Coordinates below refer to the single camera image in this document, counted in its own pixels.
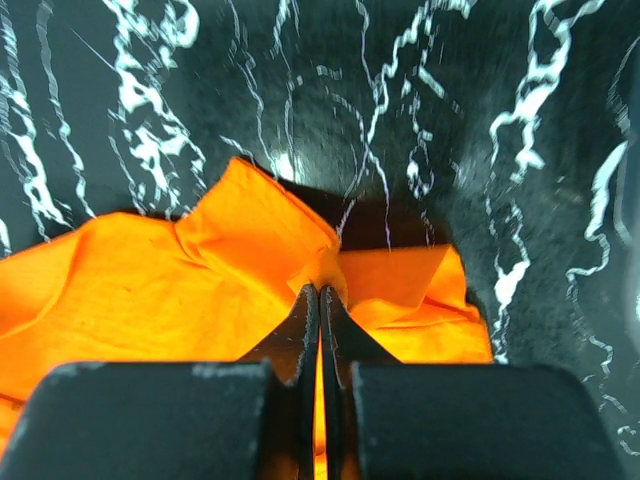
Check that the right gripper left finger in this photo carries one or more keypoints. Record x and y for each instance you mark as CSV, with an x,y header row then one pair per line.
x,y
286,444

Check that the orange t shirt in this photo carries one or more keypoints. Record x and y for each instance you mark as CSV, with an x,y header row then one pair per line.
x,y
120,341

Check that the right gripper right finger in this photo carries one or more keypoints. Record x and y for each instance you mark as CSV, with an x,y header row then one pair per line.
x,y
344,344

